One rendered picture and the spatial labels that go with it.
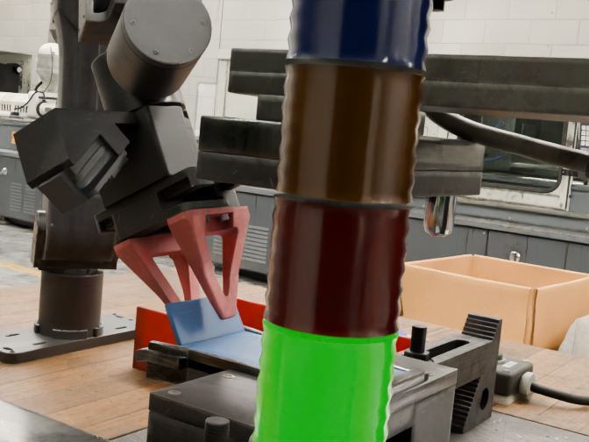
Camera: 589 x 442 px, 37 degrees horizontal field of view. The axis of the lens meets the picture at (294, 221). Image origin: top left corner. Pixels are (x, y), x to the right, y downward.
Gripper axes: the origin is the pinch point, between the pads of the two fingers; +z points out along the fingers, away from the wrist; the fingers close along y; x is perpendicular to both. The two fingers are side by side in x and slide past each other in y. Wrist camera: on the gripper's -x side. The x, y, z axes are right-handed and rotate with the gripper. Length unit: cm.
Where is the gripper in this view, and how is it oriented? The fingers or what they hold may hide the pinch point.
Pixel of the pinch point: (208, 313)
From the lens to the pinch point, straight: 61.8
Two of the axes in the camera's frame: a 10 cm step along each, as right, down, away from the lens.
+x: 5.6, -0.7, 8.2
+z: 3.1, 9.4, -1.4
